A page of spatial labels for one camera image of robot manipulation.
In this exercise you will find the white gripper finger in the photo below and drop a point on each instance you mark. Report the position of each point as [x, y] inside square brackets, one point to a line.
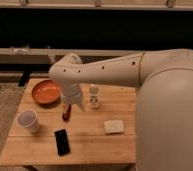
[81, 107]

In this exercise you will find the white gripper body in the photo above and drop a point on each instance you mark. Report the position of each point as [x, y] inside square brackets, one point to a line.
[71, 94]

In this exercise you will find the black eraser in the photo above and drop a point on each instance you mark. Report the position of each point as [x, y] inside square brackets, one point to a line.
[62, 142]

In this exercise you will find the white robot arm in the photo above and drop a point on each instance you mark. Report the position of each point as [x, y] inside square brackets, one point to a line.
[164, 108]

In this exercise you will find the white small bottle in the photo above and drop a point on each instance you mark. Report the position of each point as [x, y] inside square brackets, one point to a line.
[94, 101]

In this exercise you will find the orange bowl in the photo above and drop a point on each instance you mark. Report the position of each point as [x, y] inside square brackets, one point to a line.
[45, 92]

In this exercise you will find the wooden table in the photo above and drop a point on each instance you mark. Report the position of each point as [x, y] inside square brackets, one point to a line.
[89, 144]

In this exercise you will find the white paper cup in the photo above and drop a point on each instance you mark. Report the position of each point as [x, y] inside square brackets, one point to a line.
[28, 119]

